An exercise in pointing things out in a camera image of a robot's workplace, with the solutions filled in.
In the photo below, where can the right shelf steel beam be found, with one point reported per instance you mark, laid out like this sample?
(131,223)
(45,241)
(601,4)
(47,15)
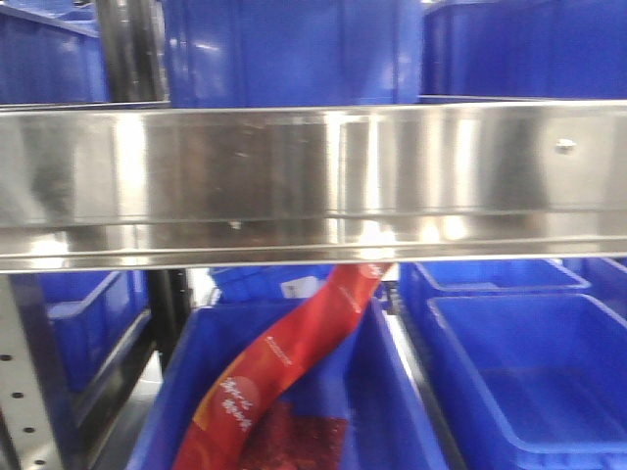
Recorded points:
(98,186)

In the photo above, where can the blue bin upper centre shelf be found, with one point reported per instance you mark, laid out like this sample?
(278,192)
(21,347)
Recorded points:
(257,54)

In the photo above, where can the blue bin shelf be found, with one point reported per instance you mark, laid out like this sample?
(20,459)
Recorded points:
(257,54)
(525,49)
(51,53)

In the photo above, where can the blue bin upper right shelf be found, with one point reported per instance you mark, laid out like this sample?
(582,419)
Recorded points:
(525,49)

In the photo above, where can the blue bin upper left shelf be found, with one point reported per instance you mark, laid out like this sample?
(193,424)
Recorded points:
(51,53)

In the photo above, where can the perforated steel shelf upright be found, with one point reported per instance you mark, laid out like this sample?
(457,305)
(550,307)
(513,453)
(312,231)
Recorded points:
(35,402)

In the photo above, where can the blue bin behind snack bin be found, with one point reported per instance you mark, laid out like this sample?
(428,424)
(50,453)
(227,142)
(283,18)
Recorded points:
(274,282)

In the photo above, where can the blue bin lower right rear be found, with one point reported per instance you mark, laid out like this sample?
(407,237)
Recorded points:
(422,281)

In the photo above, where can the blue bin with snack bag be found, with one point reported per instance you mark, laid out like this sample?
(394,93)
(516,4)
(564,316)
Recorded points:
(363,381)

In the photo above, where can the red snack bag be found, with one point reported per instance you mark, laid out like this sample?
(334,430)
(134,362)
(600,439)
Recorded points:
(245,390)

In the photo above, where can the blue bin lower left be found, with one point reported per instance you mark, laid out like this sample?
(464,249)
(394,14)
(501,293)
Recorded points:
(89,312)

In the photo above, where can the blue bin lower right front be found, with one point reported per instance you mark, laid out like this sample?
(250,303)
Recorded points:
(532,382)

